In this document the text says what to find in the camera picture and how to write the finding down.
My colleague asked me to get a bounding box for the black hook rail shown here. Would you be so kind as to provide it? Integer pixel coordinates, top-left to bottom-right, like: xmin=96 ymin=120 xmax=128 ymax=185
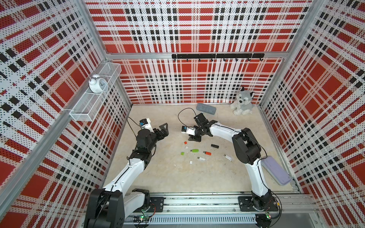
xmin=172 ymin=53 xmax=265 ymax=60

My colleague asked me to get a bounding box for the grey husky plush toy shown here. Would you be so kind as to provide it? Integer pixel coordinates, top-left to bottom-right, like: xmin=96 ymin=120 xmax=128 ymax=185
xmin=230 ymin=86 xmax=255 ymax=116

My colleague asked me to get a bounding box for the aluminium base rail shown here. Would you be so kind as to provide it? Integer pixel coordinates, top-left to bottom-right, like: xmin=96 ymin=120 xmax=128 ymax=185
xmin=124 ymin=193 xmax=319 ymax=228

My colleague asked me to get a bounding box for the white usb drive right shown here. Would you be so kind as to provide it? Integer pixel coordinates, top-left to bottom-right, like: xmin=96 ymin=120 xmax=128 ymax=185
xmin=224 ymin=154 xmax=232 ymax=161

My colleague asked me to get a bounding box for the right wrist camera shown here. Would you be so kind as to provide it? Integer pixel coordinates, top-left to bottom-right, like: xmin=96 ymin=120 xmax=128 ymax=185
xmin=181 ymin=125 xmax=197 ymax=136

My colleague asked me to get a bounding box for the white wire mesh shelf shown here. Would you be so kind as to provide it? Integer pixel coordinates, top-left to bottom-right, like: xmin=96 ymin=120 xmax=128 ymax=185
xmin=70 ymin=62 xmax=121 ymax=122

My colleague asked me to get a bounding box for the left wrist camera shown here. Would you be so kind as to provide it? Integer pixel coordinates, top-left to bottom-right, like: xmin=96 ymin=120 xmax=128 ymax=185
xmin=139 ymin=118 xmax=153 ymax=132

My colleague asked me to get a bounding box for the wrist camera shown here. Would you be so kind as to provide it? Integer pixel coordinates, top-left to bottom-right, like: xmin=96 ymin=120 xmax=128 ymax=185
xmin=139 ymin=118 xmax=153 ymax=132
xmin=181 ymin=125 xmax=197 ymax=136

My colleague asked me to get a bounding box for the white alarm clock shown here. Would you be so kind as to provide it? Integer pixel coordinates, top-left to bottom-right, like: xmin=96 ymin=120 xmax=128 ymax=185
xmin=88 ymin=74 xmax=108 ymax=94

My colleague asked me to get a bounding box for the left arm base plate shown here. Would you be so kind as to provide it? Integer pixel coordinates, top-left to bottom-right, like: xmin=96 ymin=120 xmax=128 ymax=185
xmin=143 ymin=197 xmax=165 ymax=213

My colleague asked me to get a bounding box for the lavender plastic box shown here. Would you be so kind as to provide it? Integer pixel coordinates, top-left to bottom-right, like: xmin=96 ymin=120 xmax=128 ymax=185
xmin=261 ymin=156 xmax=291 ymax=186

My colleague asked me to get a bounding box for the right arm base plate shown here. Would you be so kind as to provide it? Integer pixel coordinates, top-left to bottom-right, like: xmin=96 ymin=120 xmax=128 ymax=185
xmin=238 ymin=196 xmax=279 ymax=212

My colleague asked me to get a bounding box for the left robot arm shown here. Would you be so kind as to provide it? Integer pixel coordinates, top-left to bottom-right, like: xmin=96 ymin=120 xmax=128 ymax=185
xmin=83 ymin=118 xmax=169 ymax=228

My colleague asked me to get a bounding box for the grey rectangular case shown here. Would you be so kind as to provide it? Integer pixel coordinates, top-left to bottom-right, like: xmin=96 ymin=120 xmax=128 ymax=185
xmin=196 ymin=103 xmax=216 ymax=115

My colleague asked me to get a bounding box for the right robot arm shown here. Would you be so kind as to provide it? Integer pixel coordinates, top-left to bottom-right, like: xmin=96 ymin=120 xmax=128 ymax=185
xmin=181 ymin=120 xmax=272 ymax=211

